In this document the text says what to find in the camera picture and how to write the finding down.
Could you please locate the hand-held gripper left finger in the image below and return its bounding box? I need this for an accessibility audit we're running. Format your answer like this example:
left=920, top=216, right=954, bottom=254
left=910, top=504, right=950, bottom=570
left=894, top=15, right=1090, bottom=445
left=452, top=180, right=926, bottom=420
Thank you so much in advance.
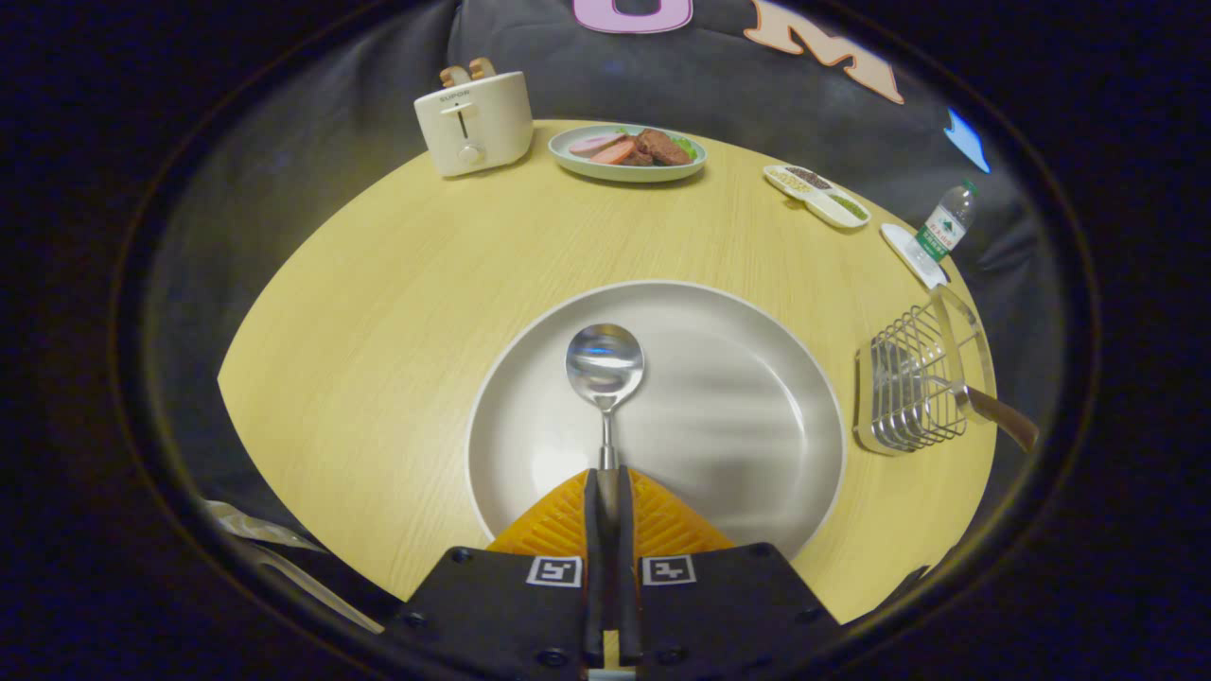
left=383, top=468, right=608, bottom=681

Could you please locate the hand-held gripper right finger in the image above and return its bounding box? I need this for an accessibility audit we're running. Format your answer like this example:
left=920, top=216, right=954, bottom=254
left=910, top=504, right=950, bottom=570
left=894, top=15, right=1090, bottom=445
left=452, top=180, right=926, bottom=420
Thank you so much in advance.
left=618, top=467, right=841, bottom=681

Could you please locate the metal spoon with wooden handle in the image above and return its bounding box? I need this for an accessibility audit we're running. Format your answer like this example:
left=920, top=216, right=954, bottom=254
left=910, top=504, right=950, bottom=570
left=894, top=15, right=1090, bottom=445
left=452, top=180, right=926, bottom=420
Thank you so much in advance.
left=565, top=323, right=647, bottom=531

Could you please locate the metal fork with wooden handle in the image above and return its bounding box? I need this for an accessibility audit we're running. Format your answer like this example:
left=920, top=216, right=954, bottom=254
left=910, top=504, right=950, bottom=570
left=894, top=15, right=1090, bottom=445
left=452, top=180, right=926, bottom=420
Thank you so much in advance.
left=875, top=339, right=1041, bottom=454

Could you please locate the large white plate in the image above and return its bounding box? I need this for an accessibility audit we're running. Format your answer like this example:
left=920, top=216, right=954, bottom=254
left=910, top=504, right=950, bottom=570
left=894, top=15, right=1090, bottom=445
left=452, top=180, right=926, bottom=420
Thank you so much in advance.
left=466, top=280, right=848, bottom=561

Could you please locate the white square coaster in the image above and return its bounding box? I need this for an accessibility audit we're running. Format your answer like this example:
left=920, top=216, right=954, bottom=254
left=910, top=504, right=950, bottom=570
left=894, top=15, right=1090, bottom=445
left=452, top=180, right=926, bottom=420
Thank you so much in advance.
left=879, top=222, right=951, bottom=290

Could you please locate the cream divided dish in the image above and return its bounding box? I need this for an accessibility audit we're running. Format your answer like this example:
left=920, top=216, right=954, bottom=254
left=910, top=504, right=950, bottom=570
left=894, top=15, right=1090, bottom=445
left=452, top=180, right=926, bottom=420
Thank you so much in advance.
left=763, top=164, right=871, bottom=231

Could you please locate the clear water bottle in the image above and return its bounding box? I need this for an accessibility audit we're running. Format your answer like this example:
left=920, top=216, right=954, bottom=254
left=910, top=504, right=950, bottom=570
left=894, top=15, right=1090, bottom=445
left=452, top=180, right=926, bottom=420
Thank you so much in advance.
left=908, top=179, right=981, bottom=268

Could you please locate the pale green food plate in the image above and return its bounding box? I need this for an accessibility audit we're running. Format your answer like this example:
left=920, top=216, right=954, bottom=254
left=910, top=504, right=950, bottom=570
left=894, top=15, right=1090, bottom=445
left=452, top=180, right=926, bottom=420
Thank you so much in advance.
left=548, top=124, right=708, bottom=183

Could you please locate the brown meat slice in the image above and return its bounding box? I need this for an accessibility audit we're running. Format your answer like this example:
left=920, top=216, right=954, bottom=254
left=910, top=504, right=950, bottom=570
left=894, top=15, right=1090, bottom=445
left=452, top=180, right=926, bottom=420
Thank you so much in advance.
left=626, top=128, right=693, bottom=168

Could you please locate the cream toaster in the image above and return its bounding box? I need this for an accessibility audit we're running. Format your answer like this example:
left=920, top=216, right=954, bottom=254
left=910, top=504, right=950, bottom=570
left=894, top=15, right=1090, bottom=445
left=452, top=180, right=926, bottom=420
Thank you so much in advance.
left=413, top=70, right=535, bottom=179

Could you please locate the metal wire basket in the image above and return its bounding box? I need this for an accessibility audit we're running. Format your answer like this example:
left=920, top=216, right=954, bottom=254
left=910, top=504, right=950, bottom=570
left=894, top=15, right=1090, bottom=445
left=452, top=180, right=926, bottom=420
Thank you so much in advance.
left=852, top=284, right=1000, bottom=458

